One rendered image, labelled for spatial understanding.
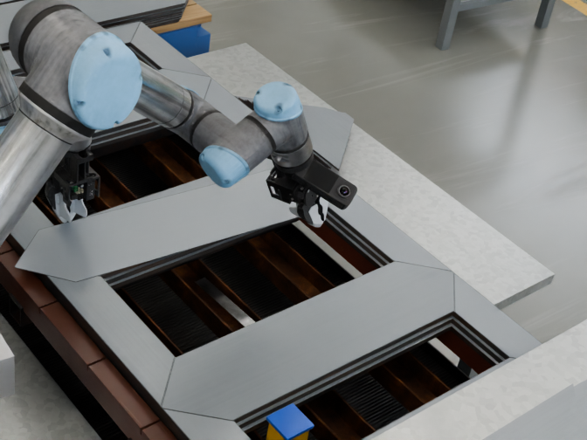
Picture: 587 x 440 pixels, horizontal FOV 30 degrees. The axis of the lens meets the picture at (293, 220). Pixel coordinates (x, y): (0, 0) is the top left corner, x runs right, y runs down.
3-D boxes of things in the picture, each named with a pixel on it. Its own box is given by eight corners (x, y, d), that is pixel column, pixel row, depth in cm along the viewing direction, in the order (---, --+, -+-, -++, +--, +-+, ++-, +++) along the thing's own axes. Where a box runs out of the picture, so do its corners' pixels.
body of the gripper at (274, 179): (292, 170, 205) (279, 128, 196) (331, 184, 202) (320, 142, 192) (271, 200, 202) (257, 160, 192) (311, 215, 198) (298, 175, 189)
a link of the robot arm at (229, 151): (190, 166, 187) (238, 127, 190) (232, 200, 181) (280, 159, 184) (178, 137, 181) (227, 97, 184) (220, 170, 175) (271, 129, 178)
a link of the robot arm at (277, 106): (238, 99, 181) (276, 69, 183) (252, 141, 189) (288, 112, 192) (269, 122, 176) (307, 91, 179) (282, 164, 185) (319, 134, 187)
